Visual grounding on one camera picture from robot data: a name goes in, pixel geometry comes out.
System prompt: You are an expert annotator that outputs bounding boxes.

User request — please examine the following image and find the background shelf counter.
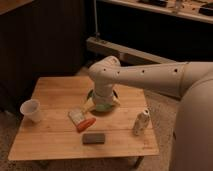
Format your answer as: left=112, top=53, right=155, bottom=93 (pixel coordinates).
left=100, top=0, right=213, bottom=24

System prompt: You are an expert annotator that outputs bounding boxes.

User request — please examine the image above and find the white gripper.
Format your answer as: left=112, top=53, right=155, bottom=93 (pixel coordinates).
left=82, top=87, right=120, bottom=113

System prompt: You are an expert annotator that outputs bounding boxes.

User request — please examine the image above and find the small white bottle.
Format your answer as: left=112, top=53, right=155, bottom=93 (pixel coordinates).
left=133, top=109, right=150, bottom=136

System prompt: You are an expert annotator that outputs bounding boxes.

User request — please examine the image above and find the grey metal beam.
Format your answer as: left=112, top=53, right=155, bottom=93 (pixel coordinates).
left=86, top=37, right=174, bottom=65

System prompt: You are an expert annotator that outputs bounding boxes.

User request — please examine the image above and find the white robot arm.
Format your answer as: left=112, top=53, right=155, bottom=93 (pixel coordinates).
left=88, top=56, right=213, bottom=171

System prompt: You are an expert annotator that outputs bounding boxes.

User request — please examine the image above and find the green ceramic bowl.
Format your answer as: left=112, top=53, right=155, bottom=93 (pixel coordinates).
left=86, top=87, right=120, bottom=113

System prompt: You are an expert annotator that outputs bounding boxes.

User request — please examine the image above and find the grey rectangular sponge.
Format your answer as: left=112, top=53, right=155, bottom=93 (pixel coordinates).
left=82, top=133, right=105, bottom=144

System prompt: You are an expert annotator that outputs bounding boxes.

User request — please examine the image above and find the white plastic cup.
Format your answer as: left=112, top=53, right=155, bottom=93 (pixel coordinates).
left=20, top=99, right=43, bottom=123

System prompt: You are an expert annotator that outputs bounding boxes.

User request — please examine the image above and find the wooden table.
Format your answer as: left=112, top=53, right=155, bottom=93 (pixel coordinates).
left=8, top=76, right=159, bottom=161

